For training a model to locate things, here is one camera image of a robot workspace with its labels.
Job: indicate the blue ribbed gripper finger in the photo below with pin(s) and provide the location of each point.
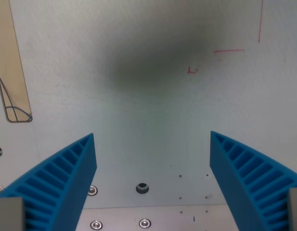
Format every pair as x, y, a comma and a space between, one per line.
54, 178
249, 178

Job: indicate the tan wooden strip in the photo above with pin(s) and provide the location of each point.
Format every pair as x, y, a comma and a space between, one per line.
10, 65

